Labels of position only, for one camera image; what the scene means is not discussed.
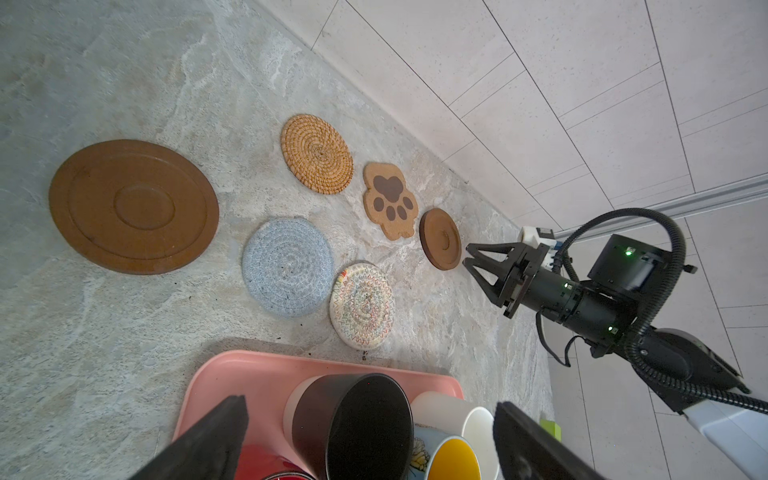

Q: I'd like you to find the pink rectangular tray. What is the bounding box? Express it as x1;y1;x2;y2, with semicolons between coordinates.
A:
173;350;464;474

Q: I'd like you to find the red mug left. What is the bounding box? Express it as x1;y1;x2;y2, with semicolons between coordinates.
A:
234;445;314;480

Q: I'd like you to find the black mug rear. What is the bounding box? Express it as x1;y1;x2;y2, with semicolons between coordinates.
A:
283;373;414;479

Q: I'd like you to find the grey-blue woven round coaster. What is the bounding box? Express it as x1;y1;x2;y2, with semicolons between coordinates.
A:
241;217;335;318

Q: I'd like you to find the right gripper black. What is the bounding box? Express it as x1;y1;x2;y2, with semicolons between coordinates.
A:
462;242;636;357

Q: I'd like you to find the multicolour woven round coaster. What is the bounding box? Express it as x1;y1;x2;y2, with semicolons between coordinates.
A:
329;261;395;351

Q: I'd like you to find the yellow inside mug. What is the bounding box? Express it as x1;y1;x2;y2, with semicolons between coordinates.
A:
406;424;482;480

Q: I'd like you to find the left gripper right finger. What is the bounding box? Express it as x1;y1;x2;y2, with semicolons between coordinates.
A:
493;402;603;480

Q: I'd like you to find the green small cube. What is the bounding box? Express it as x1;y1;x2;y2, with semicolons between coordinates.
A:
539;419;562;441

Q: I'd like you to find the white mug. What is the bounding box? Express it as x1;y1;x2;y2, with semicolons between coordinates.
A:
411;391;500;480

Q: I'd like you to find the dark brown wooden coaster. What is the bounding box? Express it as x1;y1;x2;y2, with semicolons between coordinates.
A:
48;139;219;275

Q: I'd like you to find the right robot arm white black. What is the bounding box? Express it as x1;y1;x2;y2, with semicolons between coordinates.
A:
463;208;767;479

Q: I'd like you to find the woven rattan round coaster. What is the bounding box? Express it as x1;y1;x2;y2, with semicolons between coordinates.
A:
280;114;354;195

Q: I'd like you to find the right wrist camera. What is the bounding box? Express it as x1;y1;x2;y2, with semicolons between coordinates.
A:
588;234;672;296

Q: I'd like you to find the paw shaped cork coaster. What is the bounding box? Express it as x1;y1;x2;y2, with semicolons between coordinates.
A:
363;162;419;241

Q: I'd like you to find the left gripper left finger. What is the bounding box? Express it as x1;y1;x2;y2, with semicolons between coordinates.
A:
130;395;249;480

